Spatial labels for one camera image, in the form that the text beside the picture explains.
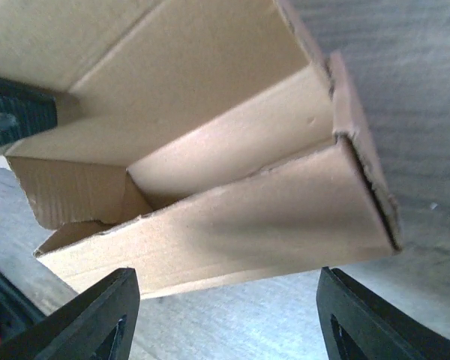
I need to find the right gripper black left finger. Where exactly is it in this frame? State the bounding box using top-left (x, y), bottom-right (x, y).
top-left (0, 268), bottom-right (140, 359)

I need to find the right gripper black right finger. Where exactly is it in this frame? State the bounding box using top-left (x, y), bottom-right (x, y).
top-left (316, 267), bottom-right (450, 359)

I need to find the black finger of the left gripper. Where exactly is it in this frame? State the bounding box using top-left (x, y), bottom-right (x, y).
top-left (0, 78), bottom-right (58, 147)

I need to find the small cardboard box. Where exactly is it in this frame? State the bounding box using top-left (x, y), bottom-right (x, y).
top-left (0, 1), bottom-right (400, 299)

